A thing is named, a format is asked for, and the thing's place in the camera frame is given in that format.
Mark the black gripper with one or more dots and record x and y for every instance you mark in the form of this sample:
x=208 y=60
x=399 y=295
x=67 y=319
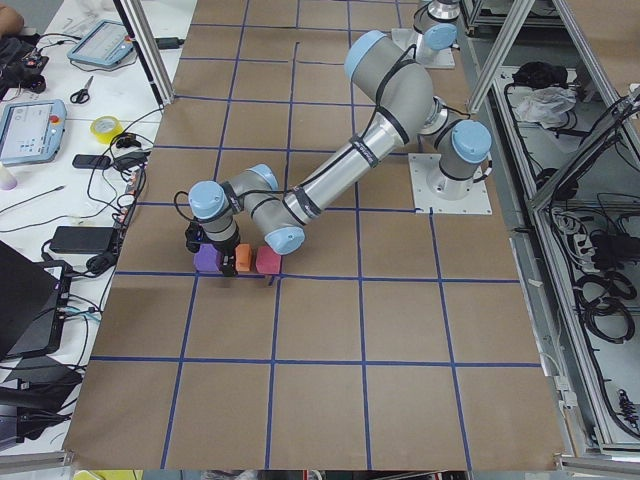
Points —
x=227 y=251

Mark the orange foam block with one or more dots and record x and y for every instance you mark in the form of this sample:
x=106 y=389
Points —
x=243 y=257

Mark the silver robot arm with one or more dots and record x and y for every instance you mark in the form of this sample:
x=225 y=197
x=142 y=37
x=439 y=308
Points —
x=435 y=21
x=405 y=107

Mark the purple foam block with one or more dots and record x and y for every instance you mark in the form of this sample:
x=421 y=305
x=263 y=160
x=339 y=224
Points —
x=207 y=259

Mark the pink foam block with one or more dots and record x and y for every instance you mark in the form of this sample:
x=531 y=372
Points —
x=267 y=261

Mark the black power adapter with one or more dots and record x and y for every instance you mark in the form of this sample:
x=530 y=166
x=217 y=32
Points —
x=81 y=239

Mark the black phone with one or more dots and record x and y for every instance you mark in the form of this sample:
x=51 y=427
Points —
x=91 y=161

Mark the yellow tape roll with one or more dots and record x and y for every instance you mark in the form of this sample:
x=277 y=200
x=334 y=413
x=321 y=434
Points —
x=106 y=128

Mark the black laptop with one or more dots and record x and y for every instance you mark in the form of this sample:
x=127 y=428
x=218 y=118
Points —
x=33 y=295

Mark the near teach pendant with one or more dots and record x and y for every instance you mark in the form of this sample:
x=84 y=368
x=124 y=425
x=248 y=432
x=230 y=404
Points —
x=31 y=132

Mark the teach pendant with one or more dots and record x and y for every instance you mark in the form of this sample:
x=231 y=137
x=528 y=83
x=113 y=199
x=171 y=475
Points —
x=31 y=132
x=106 y=45

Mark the far teach pendant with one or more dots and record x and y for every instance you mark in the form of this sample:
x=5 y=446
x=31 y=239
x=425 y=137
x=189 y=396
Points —
x=106 y=45

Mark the crumpled white cloth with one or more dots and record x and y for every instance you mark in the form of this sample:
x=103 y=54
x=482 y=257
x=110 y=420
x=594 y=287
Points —
x=548 y=107

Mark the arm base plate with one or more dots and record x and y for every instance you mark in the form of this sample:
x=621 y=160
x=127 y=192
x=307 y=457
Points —
x=435 y=193
x=430 y=59

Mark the black handled scissors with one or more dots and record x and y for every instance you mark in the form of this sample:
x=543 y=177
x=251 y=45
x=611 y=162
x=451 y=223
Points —
x=82 y=96

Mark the aluminium frame post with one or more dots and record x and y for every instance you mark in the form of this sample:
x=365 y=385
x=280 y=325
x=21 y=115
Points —
x=135 y=22

